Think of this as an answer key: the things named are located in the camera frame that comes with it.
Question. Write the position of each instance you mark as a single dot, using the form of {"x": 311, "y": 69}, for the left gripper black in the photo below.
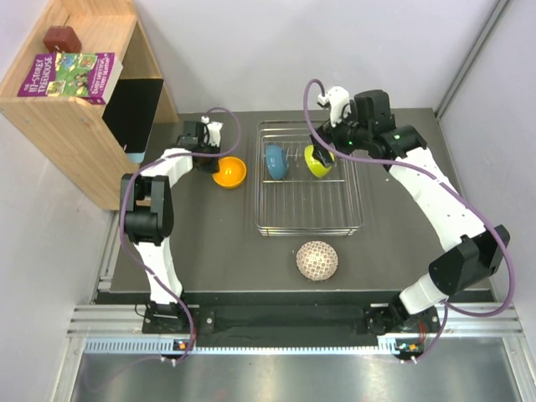
{"x": 212, "y": 167}

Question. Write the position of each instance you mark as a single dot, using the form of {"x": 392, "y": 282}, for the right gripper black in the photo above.
{"x": 329, "y": 134}

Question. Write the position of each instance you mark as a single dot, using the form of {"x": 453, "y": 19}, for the lime green bowl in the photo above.
{"x": 315, "y": 167}

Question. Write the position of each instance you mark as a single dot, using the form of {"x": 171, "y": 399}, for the orange yellow bowl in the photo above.
{"x": 232, "y": 172}

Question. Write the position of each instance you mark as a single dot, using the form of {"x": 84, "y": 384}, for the blue bowl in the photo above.
{"x": 276, "y": 162}

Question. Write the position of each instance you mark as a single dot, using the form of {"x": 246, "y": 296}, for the patterned beige upturned bowl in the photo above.
{"x": 317, "y": 260}

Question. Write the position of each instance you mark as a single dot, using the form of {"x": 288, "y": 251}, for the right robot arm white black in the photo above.
{"x": 473, "y": 249}

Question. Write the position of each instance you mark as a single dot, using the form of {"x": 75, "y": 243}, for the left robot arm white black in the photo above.
{"x": 149, "y": 218}

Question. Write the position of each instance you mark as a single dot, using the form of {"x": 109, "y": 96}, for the wooden shelf unit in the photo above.
{"x": 71, "y": 132}

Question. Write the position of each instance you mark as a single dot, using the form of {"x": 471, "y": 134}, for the purple treehouse book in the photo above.
{"x": 91, "y": 77}

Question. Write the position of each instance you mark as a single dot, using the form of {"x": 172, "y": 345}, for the dark red block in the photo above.
{"x": 62, "y": 39}

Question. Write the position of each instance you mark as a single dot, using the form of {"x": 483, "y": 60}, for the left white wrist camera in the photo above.
{"x": 212, "y": 131}

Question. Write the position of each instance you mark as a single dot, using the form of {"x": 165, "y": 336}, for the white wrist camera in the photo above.
{"x": 212, "y": 131}
{"x": 337, "y": 100}

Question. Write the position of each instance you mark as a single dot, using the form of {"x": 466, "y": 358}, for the metal wire dish rack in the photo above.
{"x": 301, "y": 203}

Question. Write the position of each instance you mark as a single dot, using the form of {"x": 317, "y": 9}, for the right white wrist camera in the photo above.
{"x": 337, "y": 100}

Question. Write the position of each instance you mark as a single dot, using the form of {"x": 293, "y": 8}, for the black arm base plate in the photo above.
{"x": 289, "y": 319}

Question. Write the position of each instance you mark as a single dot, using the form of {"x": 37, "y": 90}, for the aluminium rail frame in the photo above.
{"x": 478, "y": 357}

